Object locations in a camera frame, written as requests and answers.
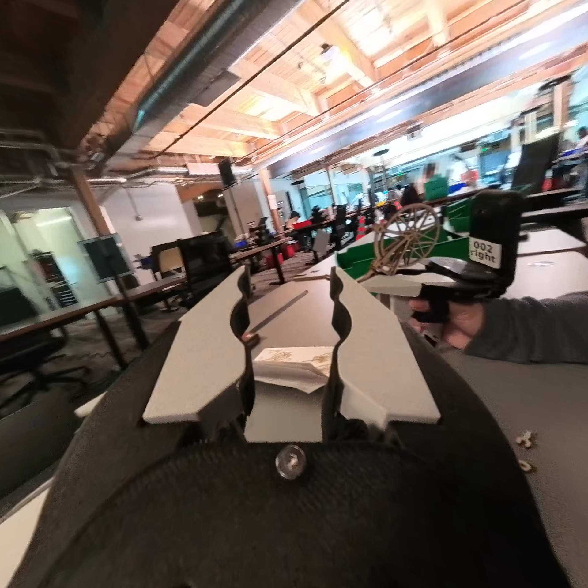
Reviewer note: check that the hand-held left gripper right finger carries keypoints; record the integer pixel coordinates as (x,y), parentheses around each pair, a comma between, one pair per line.
(386,358)

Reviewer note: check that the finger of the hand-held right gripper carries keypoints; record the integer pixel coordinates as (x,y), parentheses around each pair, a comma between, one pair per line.
(395,287)

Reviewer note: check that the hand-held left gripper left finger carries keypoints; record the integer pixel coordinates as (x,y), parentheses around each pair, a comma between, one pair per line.
(197,358)

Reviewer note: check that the wooden wheel assembly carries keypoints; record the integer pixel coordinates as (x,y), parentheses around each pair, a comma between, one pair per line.
(385,257)

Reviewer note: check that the person's right hand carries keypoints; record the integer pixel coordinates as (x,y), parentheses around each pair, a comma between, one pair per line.
(459,321)

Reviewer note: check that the green plastic crate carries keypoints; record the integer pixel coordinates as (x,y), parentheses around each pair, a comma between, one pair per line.
(356,262)

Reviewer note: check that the thin wooden strip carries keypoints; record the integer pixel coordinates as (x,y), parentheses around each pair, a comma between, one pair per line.
(312,277)

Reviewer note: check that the folded instruction paper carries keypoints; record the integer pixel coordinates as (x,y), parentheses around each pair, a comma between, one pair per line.
(285,372)

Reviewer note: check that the monitor on stand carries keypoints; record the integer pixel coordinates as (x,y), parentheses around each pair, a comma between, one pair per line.
(105,257)

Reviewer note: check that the brown office desk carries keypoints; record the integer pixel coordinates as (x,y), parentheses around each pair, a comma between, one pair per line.
(69,312)

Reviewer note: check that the tiny wooden scrap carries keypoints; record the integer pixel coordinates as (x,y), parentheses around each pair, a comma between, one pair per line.
(527,467)
(526,438)

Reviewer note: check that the black hanging speaker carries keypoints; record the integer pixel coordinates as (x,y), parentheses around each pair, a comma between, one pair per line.
(226,172)

